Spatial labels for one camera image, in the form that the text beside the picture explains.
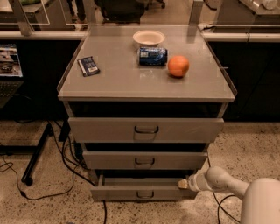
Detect blue soda can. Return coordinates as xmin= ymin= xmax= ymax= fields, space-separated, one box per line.
xmin=137 ymin=47 xmax=168 ymax=67

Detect white rail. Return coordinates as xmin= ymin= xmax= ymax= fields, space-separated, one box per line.
xmin=0 ymin=31 xmax=88 ymax=40
xmin=202 ymin=32 xmax=280 ymax=43

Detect grey drawer cabinet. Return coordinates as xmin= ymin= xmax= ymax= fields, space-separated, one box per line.
xmin=59 ymin=24 xmax=236 ymax=188

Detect black floor cable left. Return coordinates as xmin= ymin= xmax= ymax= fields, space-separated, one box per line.
xmin=0 ymin=120 xmax=109 ymax=224

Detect grey middle drawer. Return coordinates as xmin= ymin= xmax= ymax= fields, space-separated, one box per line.
xmin=83 ymin=151 xmax=207 ymax=170

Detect orange fruit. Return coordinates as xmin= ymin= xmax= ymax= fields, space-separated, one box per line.
xmin=167 ymin=55 xmax=190 ymax=78

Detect white rail left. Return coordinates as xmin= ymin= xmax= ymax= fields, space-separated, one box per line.
xmin=0 ymin=31 xmax=88 ymax=40

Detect grey drawer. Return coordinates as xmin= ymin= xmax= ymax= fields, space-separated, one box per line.
xmin=91 ymin=175 xmax=197 ymax=201
xmin=68 ymin=117 xmax=224 ymax=143
xmin=83 ymin=151 xmax=207 ymax=170

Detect black table leg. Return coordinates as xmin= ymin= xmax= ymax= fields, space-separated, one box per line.
xmin=21 ymin=123 xmax=53 ymax=186

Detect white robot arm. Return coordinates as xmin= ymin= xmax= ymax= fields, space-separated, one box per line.
xmin=178 ymin=166 xmax=280 ymax=224

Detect white rail right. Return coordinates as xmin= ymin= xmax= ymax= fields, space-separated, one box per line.
xmin=202 ymin=32 xmax=280 ymax=43

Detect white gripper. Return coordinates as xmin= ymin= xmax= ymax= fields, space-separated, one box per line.
xmin=178 ymin=173 xmax=209 ymax=192

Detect black floor cable right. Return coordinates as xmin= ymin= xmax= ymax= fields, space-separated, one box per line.
xmin=206 ymin=156 xmax=242 ymax=224

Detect black laptop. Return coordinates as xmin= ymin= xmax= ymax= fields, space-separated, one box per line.
xmin=0 ymin=44 xmax=24 ymax=109

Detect grey top drawer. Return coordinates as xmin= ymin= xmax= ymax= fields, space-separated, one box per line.
xmin=68 ymin=117 xmax=224 ymax=143

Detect grey bottom drawer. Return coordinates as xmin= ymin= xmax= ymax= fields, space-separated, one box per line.
xmin=91 ymin=175 xmax=197 ymax=201

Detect black floor cable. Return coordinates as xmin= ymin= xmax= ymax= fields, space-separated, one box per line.
xmin=206 ymin=156 xmax=242 ymax=224
xmin=0 ymin=120 xmax=109 ymax=224

